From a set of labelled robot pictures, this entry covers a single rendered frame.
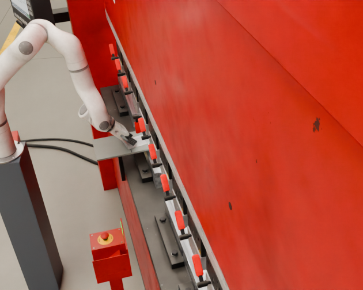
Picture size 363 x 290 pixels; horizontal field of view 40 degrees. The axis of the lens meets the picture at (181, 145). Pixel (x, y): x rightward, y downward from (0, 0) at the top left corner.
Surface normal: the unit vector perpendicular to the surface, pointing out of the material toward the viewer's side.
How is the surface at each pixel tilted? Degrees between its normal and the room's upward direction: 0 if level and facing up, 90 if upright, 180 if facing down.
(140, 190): 0
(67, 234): 0
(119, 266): 90
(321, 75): 90
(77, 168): 0
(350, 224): 90
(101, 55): 90
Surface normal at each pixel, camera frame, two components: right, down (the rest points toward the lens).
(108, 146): -0.05, -0.80
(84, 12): 0.27, 0.56
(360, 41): -0.96, 0.20
